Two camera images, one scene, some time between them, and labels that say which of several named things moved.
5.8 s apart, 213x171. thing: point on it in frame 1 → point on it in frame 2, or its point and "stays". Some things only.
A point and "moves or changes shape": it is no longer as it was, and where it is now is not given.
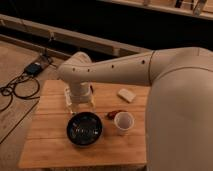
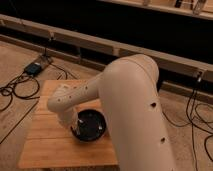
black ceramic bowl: [84, 128] moves or changes shape
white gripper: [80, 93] → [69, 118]
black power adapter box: [34, 68] stays
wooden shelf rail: [70, 37] stays
